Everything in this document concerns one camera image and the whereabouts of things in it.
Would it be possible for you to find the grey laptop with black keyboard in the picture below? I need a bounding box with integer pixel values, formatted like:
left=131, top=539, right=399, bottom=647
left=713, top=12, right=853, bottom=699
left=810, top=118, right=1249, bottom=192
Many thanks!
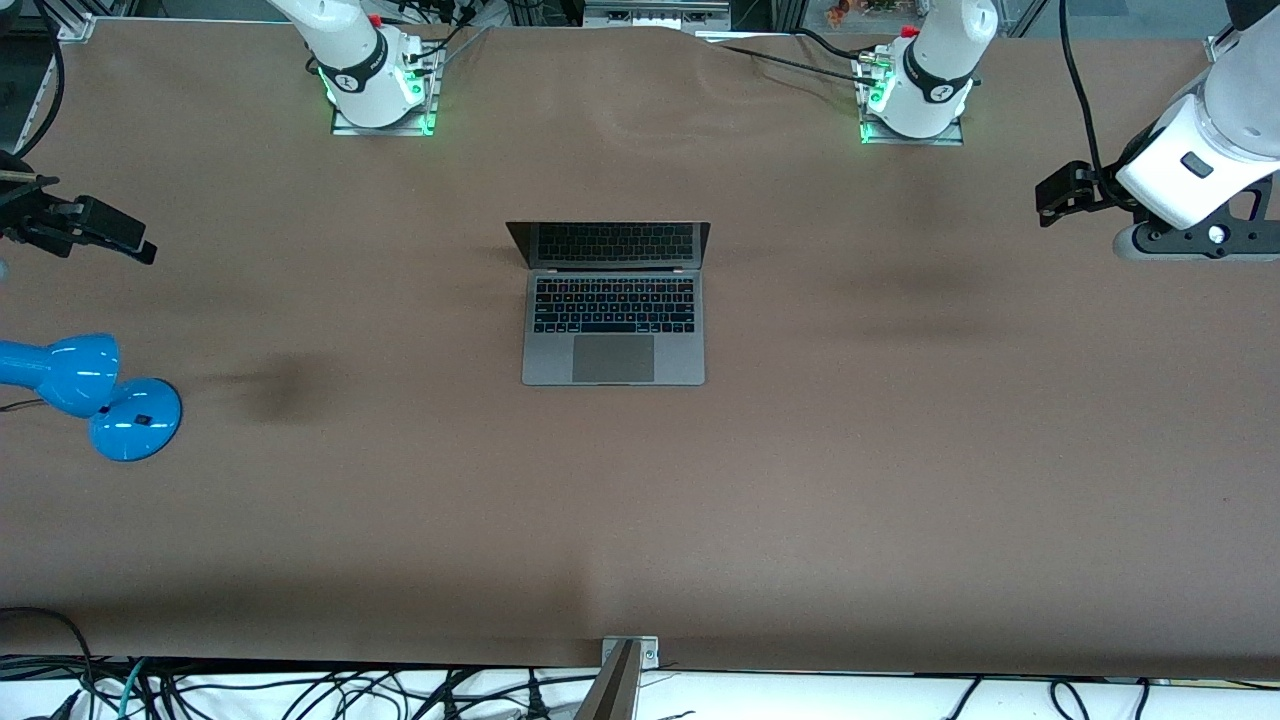
left=505, top=221, right=712, bottom=387

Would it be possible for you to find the blue desk lamp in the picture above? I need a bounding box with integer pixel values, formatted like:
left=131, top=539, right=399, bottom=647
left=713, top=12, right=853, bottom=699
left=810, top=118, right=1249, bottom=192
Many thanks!
left=0, top=333, right=184, bottom=464

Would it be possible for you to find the brown table cover cloth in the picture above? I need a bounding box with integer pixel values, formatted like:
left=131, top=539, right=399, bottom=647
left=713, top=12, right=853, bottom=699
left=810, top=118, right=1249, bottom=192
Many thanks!
left=0, top=15, right=1280, bottom=681

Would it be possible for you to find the grey metal box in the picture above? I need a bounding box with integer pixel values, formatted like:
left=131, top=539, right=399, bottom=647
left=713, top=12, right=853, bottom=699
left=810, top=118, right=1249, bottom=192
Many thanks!
left=582, top=0, right=733, bottom=32

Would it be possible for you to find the black arm hose cable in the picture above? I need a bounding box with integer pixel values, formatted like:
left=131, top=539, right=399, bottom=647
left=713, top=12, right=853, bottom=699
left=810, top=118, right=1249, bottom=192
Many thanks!
left=1058, top=0, right=1107, bottom=186
left=0, top=0, right=67, bottom=161

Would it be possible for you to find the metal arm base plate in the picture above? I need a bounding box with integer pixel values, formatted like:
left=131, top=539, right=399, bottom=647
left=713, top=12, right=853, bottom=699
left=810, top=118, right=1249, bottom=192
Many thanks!
left=329, top=40, right=442, bottom=137
left=857, top=50, right=967, bottom=147

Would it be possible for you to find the black cable on cloth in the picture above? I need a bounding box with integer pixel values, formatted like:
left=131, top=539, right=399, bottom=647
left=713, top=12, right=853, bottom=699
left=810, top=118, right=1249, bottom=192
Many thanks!
left=698, top=28, right=873, bottom=89

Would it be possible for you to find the black looped floor cable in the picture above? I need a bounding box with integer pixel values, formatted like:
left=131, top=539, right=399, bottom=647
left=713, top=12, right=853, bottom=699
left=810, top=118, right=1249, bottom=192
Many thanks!
left=0, top=606, right=98, bottom=720

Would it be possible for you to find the black base cable bundle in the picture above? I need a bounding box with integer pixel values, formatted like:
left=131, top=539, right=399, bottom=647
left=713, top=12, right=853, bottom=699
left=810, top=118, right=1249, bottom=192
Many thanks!
left=395, top=0, right=493, bottom=67

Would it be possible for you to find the teal cable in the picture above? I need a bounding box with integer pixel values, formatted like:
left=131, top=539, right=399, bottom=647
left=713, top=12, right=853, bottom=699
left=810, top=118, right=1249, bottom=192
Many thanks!
left=115, top=658, right=153, bottom=720

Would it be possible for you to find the grey aluminium camera post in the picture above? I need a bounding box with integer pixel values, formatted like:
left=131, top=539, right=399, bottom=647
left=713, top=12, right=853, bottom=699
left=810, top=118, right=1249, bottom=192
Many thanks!
left=574, top=635, right=661, bottom=720

